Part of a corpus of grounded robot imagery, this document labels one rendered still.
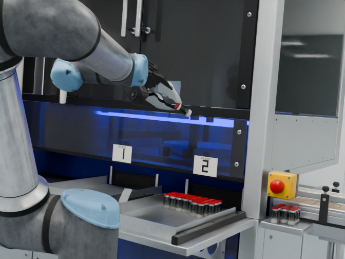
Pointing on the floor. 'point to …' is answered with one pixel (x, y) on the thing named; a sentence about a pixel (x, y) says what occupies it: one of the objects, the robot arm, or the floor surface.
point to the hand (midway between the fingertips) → (174, 105)
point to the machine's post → (261, 125)
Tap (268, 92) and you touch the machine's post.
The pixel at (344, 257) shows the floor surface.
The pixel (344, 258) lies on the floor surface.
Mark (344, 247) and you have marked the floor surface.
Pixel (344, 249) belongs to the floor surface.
